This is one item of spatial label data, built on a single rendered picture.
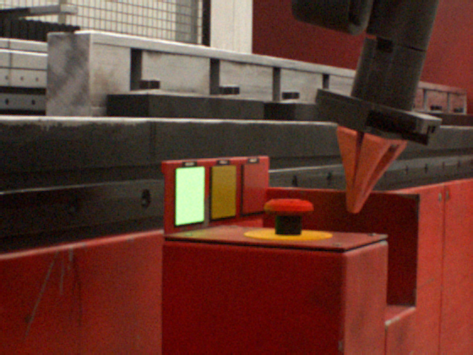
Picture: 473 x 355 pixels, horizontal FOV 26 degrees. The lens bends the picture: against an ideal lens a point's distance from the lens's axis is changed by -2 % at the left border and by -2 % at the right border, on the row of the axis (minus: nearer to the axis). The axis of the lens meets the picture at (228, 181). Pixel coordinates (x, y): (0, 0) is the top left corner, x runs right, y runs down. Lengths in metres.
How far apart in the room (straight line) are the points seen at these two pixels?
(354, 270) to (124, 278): 0.26
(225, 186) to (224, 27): 7.75
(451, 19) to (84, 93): 1.74
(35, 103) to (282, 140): 0.38
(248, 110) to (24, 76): 0.32
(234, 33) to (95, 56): 7.48
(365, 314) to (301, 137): 0.54
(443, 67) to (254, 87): 1.31
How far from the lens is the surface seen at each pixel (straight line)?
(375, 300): 0.87
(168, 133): 1.05
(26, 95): 1.49
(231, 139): 1.18
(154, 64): 1.27
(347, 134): 0.92
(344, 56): 2.86
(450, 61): 2.77
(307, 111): 1.55
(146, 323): 1.04
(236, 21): 8.65
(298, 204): 0.85
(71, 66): 1.17
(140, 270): 1.02
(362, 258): 0.83
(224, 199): 0.95
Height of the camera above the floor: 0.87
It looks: 3 degrees down
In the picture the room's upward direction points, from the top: 1 degrees clockwise
